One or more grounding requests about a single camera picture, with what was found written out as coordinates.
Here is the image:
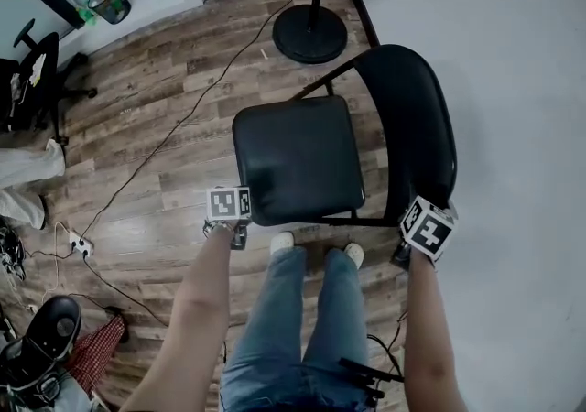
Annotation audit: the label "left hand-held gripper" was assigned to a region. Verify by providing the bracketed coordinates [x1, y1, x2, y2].
[203, 187, 254, 250]

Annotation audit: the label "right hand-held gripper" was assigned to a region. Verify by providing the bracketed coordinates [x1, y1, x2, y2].
[391, 194, 460, 267]

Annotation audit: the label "black folding chair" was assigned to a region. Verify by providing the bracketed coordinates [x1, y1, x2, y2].
[232, 43, 459, 228]

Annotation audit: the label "person's right forearm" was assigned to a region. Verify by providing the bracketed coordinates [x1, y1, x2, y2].
[402, 247, 471, 412]

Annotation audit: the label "person's left forearm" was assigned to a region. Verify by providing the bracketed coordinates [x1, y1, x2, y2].
[121, 227, 233, 412]

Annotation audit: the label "black office chair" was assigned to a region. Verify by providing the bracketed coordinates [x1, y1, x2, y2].
[0, 18, 98, 146]

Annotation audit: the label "person's left white shoe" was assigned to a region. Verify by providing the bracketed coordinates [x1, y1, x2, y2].
[269, 231, 296, 256]

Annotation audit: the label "person's white shoe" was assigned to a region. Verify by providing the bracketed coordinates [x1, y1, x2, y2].
[342, 243, 365, 270]
[269, 231, 296, 256]

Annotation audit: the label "person's right white shoe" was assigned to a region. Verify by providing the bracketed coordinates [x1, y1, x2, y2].
[342, 243, 365, 270]

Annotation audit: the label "person's blue jeans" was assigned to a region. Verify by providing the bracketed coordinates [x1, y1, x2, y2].
[219, 244, 373, 412]

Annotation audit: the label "white power strip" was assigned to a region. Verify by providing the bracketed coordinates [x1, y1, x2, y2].
[68, 235, 95, 260]

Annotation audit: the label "black folded tripod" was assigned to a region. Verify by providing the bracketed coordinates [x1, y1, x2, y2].
[337, 309, 407, 403]

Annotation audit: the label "black standing fan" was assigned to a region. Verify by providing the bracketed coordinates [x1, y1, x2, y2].
[272, 0, 457, 66]

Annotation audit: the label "red checkered cloth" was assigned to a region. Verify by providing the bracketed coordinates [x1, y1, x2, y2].
[68, 314, 128, 398]

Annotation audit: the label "black round stool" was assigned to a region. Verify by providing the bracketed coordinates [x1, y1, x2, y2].
[20, 294, 83, 361]

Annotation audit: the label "green plastic bottle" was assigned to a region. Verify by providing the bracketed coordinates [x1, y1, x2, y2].
[75, 6, 100, 29]

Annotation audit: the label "black fan power cable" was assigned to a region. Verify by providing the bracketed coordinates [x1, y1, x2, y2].
[81, 0, 324, 241]

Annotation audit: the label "black floor cable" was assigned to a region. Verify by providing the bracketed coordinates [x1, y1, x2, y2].
[83, 257, 171, 328]

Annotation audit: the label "white cable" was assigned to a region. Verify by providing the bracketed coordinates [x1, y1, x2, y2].
[42, 221, 77, 311]

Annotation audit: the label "black wire waste bin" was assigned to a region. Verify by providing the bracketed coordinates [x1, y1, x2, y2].
[87, 0, 133, 26]

